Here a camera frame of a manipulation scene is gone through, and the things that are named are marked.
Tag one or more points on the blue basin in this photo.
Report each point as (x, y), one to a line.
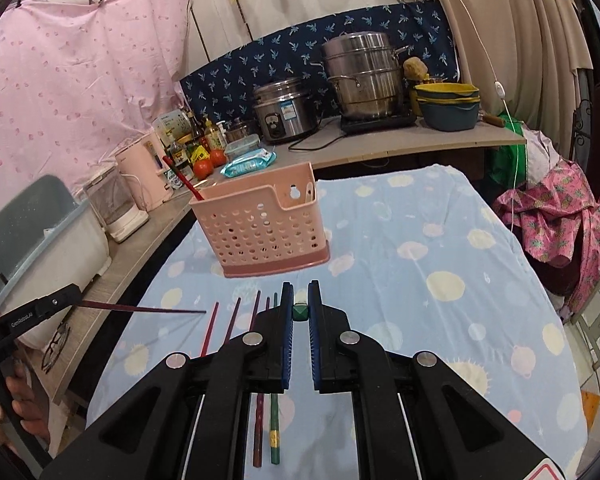
(450, 116)

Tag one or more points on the blue planet printed blanket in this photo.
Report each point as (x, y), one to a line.
(405, 260)

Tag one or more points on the steel rice cooker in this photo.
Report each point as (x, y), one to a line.
(285, 110)

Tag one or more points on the pink pineapple printed cloth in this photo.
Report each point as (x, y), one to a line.
(555, 220)

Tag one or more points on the white clear blender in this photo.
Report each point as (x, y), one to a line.
(115, 205)

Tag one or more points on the steel steamer pot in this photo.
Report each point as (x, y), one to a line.
(365, 75)

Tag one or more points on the brown sponge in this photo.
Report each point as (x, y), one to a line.
(416, 67)

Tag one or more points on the black induction cooker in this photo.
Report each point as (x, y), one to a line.
(377, 122)

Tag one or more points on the pink electric kettle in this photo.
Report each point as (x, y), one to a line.
(142, 170)

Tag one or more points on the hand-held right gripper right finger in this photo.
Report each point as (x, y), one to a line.
(313, 340)

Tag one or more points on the yellow cap sauce bottle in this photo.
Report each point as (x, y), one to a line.
(212, 135)

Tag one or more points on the pink dotted hanging cloth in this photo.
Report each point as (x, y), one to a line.
(70, 85)

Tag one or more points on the white box with grey lid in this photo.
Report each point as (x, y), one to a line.
(35, 240)

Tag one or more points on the clear food container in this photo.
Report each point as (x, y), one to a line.
(241, 147)

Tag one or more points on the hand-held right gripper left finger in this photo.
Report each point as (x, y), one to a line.
(288, 340)

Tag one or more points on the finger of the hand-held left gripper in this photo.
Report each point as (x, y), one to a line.
(60, 299)

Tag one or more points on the black eyeglasses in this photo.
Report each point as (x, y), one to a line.
(55, 347)

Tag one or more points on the person's left hand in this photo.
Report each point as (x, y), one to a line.
(27, 395)

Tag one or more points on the pink perforated utensil basket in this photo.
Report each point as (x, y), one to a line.
(260, 230)

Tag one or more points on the blue wet wipes packet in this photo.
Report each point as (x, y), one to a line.
(247, 164)

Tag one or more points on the navy floral cloth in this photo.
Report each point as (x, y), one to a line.
(280, 55)

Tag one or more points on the beige curtain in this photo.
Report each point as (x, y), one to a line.
(505, 25)

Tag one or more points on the green bag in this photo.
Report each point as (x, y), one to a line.
(512, 165)

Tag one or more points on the red tomato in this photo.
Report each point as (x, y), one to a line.
(217, 156)
(203, 166)

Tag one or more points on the yellow rimmed basin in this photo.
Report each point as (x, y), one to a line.
(447, 91)

